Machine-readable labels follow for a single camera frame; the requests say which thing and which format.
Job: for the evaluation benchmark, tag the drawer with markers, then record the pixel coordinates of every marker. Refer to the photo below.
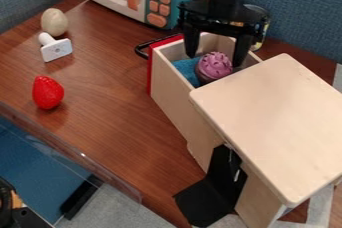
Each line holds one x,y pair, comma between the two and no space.
171,92

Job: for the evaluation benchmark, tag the white toy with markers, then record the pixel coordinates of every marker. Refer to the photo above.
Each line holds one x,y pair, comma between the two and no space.
55,48

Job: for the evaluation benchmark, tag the silver can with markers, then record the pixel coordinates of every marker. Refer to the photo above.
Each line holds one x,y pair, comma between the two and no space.
262,35

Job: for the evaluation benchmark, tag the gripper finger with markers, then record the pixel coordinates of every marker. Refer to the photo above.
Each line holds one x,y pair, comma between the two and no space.
243,50
192,42

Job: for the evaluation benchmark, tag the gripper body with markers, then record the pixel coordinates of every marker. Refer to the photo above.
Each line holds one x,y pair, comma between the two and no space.
222,15

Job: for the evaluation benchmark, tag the purple toy cupcake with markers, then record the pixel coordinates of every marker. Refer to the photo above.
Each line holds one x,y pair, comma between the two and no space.
214,68

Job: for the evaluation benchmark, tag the beige toy egg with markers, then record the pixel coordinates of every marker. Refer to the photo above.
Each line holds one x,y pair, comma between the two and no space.
54,22

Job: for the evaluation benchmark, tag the blue cloth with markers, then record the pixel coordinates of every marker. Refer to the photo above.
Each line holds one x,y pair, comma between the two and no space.
188,70

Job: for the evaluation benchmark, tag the red toy strawberry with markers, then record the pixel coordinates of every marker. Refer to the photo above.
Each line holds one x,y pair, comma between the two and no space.
47,92

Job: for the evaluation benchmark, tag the black stand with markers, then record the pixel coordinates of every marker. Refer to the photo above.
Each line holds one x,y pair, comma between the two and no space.
214,192

